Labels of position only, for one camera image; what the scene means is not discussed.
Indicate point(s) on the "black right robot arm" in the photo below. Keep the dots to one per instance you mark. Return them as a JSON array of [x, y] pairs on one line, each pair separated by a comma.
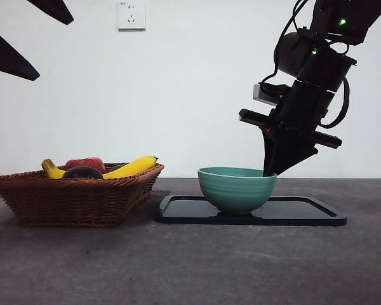
[[320, 63]]

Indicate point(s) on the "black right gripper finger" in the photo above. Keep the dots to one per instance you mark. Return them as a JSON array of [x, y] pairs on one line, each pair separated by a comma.
[[292, 155], [270, 155]]

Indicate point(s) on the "dark purple plum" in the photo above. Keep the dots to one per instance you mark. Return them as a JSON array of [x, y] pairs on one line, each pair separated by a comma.
[[82, 173]]

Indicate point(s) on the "green vegetable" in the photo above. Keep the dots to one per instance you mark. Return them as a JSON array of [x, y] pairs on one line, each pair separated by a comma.
[[117, 166]]

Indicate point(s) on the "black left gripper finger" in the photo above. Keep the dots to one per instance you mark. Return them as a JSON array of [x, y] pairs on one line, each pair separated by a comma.
[[55, 9], [6, 54]]

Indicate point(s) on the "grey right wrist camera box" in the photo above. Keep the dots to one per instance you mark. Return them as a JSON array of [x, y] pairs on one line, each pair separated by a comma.
[[262, 94]]

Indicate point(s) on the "yellow banana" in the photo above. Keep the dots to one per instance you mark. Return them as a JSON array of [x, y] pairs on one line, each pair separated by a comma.
[[136, 166]]

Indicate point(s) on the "white wall socket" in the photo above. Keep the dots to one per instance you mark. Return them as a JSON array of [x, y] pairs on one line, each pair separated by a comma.
[[131, 16]]

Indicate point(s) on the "brown wicker basket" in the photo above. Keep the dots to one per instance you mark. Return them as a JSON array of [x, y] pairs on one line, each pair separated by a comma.
[[70, 203]]

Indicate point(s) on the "red apple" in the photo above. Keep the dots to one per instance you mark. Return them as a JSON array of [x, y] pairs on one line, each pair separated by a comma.
[[84, 162]]

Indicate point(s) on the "black rectangular tray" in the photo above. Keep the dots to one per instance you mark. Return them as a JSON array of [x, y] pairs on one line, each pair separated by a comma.
[[184, 213]]

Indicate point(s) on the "teal ribbed bowl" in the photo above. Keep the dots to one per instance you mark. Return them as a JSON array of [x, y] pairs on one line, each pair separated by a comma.
[[238, 193]]

